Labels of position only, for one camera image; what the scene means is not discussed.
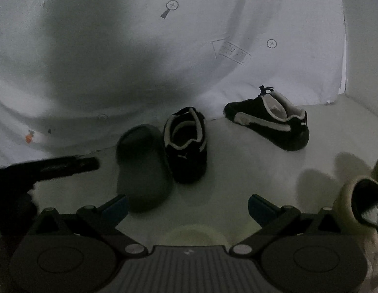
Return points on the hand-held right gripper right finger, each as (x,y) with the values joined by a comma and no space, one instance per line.
(258,210)

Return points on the white printed bed sheet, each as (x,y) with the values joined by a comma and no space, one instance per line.
(207,21)

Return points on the grey slipper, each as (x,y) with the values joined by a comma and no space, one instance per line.
(143,174)

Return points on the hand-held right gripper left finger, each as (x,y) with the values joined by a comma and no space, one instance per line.
(116,210)

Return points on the yellow-green slipper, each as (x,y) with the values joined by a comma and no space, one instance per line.
(192,235)

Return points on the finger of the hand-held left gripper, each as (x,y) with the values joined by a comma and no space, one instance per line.
(69,165)

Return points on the black sneaker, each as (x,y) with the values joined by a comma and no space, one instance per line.
(268,122)
(189,161)

